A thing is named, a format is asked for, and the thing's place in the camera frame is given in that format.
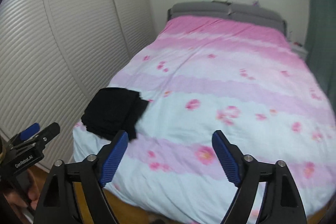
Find black pants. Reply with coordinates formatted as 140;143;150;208
81;88;149;141

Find person left hand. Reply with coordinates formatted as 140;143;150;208
3;169;40;210

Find white louvered wardrobe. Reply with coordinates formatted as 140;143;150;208
1;0;155;170

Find pink floral duvet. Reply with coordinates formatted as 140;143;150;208
72;15;336;224

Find green curtain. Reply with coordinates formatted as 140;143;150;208
305;0;335;105

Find white nightstand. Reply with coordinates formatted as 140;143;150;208
290;43;308;60

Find purple toy on headboard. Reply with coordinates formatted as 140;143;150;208
253;1;260;7

